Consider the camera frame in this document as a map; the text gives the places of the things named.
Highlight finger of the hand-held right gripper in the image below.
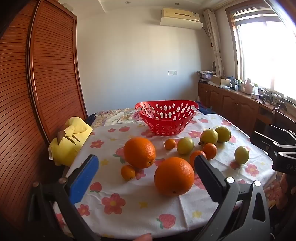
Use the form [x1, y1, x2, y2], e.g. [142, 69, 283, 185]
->
[250, 131, 281, 152]
[268, 125, 296, 146]

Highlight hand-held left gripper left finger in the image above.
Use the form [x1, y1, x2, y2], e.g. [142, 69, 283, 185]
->
[28, 154, 100, 241]

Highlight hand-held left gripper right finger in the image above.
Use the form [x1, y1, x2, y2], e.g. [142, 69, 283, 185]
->
[194, 154, 271, 241]

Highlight round green apple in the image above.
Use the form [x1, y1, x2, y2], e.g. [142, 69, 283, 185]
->
[234, 146, 250, 165]
[177, 137, 195, 155]

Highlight medium tangerine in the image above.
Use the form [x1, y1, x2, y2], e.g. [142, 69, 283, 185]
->
[202, 143, 218, 160]
[190, 150, 207, 168]

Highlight large orange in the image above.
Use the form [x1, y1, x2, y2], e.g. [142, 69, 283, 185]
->
[154, 157, 195, 197]
[124, 137, 156, 169]

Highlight green pear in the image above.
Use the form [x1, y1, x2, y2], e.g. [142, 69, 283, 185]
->
[199, 129, 218, 146]
[215, 126, 231, 143]

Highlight small tangerine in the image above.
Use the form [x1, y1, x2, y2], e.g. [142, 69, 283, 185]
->
[120, 165, 136, 181]
[164, 138, 176, 150]

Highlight red perforated plastic basket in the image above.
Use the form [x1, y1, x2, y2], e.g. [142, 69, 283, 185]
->
[135, 100, 199, 136]

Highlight person's left hand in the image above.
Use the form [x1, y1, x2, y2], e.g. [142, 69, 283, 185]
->
[134, 233, 152, 241]

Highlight yellow plush toy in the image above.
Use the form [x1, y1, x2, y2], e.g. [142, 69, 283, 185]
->
[48, 116, 93, 167]

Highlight long wooden cabinet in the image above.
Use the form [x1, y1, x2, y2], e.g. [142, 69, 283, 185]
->
[198, 80, 296, 144]

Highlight white plastic bottle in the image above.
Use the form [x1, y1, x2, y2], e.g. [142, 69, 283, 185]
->
[244, 78, 253, 95]

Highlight floral bed quilt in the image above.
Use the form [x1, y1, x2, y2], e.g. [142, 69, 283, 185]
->
[85, 107, 218, 127]

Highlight open cardboard box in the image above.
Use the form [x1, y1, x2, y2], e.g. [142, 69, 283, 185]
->
[211, 75, 232, 87]

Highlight patterned folded cloth pile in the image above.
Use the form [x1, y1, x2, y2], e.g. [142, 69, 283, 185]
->
[197, 70, 215, 80]

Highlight wooden framed window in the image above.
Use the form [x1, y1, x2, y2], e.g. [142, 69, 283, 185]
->
[225, 0, 296, 102]

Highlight wooden slatted wardrobe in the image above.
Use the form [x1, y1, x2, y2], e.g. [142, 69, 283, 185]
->
[0, 0, 88, 232]

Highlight patterned beige curtain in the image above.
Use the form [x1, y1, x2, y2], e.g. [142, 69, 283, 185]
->
[203, 9, 225, 77]

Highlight cream wall air conditioner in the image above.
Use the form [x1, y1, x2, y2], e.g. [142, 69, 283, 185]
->
[159, 8, 204, 30]

